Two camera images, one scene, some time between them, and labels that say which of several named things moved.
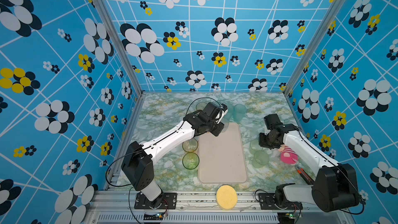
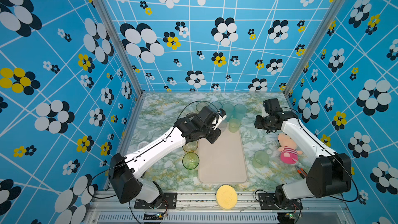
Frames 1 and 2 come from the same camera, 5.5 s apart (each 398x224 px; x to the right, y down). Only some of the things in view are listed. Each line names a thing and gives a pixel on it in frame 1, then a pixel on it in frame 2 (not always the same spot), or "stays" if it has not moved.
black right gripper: x=261 y=143 → x=257 y=123
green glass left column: x=190 y=161 stays
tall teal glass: x=229 y=115 stays
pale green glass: x=260 y=158 stays
